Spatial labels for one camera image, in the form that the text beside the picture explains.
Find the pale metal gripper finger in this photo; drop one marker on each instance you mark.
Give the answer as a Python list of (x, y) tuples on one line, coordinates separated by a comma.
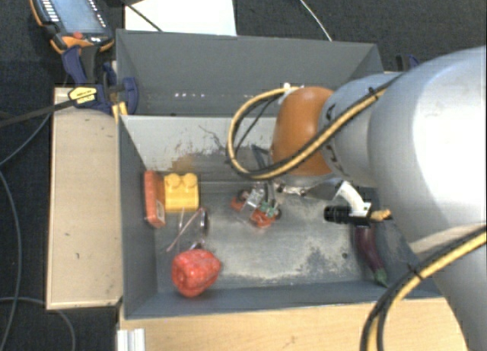
[(253, 199)]

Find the red toy piece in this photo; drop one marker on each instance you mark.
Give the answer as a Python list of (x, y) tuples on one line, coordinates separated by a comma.
[(262, 220)]

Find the yellow toy building block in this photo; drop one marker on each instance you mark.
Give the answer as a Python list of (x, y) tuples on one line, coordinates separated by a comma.
[(182, 193)]

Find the red toy strawberry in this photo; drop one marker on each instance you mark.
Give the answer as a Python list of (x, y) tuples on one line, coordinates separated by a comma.
[(194, 271)]

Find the purple toy eggplant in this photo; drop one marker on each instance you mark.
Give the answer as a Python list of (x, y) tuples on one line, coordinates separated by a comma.
[(367, 246)]

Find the orange flat box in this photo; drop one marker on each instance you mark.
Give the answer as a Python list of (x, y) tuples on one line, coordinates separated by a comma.
[(153, 197)]

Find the grey metal bin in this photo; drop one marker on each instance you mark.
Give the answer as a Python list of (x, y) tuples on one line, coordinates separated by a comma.
[(198, 71)]

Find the pale wood board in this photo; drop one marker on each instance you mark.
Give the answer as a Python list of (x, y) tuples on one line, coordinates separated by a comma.
[(83, 205)]

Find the black cylinder on white bracket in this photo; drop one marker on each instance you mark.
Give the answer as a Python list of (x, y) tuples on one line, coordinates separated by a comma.
[(336, 214)]

